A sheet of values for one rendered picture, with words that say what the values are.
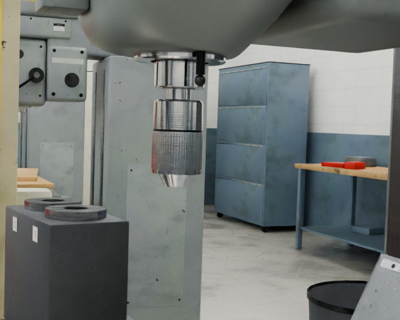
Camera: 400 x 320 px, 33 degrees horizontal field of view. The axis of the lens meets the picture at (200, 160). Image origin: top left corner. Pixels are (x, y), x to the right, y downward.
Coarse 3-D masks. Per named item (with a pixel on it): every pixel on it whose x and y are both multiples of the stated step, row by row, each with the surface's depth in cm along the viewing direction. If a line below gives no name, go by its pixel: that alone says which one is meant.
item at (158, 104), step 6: (156, 102) 61; (162, 102) 61; (168, 102) 60; (174, 102) 60; (180, 102) 60; (186, 102) 60; (192, 102) 60; (198, 102) 61; (156, 108) 61; (162, 108) 61; (168, 108) 60; (174, 108) 60; (180, 108) 60; (186, 108) 60; (192, 108) 61; (198, 108) 61
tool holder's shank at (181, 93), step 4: (164, 88) 62; (168, 88) 61; (172, 88) 61; (176, 88) 61; (180, 88) 61; (184, 88) 61; (188, 88) 61; (192, 88) 61; (168, 92) 62; (172, 92) 61; (176, 92) 61; (180, 92) 61; (184, 92) 61; (188, 92) 62; (168, 96) 62; (172, 96) 61; (176, 96) 61; (180, 96) 61; (184, 96) 61; (188, 96) 62
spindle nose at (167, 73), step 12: (156, 60) 61; (168, 60) 60; (180, 60) 60; (192, 60) 60; (156, 72) 61; (168, 72) 60; (180, 72) 60; (192, 72) 60; (156, 84) 61; (168, 84) 60; (180, 84) 60; (192, 84) 60
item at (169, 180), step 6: (162, 174) 62; (162, 180) 62; (168, 180) 62; (174, 180) 61; (180, 180) 61; (186, 180) 62; (168, 186) 62; (174, 186) 62; (180, 186) 62; (186, 186) 62
